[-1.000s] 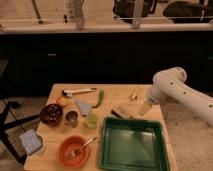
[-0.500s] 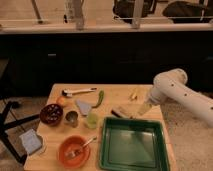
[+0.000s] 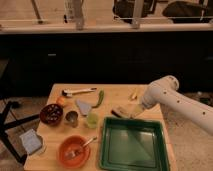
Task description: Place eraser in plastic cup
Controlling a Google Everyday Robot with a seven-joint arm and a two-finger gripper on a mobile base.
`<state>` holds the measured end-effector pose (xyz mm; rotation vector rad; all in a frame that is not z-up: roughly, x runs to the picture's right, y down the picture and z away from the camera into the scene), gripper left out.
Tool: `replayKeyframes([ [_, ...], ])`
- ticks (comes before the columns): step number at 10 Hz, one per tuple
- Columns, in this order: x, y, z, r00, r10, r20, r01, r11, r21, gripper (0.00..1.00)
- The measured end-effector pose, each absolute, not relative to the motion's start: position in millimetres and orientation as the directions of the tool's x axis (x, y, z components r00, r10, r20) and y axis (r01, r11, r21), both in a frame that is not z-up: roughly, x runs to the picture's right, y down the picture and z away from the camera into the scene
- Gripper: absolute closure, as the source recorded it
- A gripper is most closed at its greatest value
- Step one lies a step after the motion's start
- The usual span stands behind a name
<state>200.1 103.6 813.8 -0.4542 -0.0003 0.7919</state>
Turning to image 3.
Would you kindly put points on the yellowish robot gripper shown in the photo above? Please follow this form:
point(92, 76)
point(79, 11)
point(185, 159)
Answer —
point(133, 110)

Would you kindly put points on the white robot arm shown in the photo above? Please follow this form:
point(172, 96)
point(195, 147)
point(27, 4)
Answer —
point(164, 91)

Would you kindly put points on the green plastic cup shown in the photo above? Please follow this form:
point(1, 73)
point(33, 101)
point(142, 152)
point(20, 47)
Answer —
point(91, 120)

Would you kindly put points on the small metal cup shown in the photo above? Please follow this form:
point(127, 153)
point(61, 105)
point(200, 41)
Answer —
point(72, 118)

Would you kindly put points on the yellow banana piece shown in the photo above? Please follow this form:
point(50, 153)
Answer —
point(134, 94)

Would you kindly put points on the green plastic tray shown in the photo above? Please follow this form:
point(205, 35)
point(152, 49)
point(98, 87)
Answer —
point(133, 145)

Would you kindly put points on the green pepper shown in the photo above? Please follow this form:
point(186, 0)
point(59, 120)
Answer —
point(100, 99)

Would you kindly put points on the grey triangular cloth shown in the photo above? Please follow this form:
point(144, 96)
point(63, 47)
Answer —
point(84, 107)

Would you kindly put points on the orange bowl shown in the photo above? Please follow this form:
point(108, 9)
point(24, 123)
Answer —
point(71, 143)

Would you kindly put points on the orange fruit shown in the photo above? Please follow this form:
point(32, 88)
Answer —
point(61, 101)

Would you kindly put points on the dark red bowl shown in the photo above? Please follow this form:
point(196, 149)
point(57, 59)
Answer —
point(51, 114)

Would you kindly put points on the blue sponge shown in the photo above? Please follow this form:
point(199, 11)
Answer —
point(30, 141)

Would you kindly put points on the black chair base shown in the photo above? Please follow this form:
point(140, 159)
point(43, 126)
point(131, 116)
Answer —
point(4, 126)

